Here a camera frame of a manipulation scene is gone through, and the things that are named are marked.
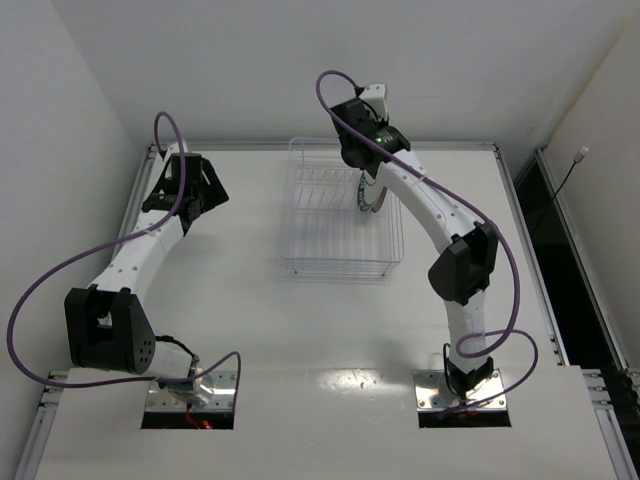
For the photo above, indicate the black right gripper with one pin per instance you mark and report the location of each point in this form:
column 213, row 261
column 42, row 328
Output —
column 361, row 161

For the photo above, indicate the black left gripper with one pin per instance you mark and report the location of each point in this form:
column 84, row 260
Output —
column 185, row 203

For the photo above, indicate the orange sunburst plate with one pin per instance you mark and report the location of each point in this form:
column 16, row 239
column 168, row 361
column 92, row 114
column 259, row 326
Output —
column 378, row 203

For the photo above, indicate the green rimmed white plate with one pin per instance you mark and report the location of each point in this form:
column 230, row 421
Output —
column 367, row 192

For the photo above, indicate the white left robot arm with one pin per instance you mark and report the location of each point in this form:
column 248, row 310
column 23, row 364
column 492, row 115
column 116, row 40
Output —
column 107, row 326

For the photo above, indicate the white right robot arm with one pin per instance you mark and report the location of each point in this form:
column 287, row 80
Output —
column 467, row 248

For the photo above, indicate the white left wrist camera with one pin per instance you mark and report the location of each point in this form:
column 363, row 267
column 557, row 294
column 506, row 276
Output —
column 176, row 148

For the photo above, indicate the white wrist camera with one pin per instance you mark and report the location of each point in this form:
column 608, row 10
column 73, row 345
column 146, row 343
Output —
column 375, row 97
column 176, row 148

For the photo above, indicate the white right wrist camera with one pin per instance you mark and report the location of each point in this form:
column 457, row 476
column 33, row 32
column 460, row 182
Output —
column 375, row 97

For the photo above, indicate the white wire dish rack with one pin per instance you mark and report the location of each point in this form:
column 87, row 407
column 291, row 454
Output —
column 325, row 232

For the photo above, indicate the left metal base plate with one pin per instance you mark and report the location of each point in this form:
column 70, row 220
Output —
column 214, row 392

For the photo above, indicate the metal base plate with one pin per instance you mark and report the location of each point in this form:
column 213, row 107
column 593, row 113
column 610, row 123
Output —
column 214, row 392
column 433, row 395

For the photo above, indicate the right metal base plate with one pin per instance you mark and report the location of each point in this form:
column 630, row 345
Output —
column 433, row 395

